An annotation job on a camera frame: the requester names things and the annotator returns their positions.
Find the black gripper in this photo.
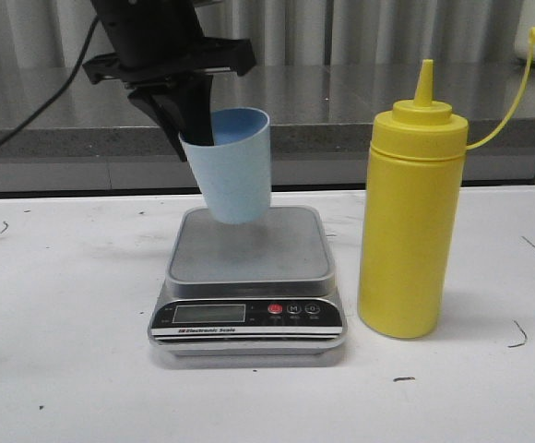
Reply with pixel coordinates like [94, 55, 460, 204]
[83, 1, 256, 162]

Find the yellow squeeze bottle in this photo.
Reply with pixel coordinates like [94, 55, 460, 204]
[357, 27, 535, 339]

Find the grey pleated curtain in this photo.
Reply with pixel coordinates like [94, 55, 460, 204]
[0, 1, 535, 69]

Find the light blue plastic cup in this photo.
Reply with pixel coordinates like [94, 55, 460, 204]
[180, 107, 271, 224]

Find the silver electronic kitchen scale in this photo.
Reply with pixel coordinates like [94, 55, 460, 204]
[148, 206, 347, 367]

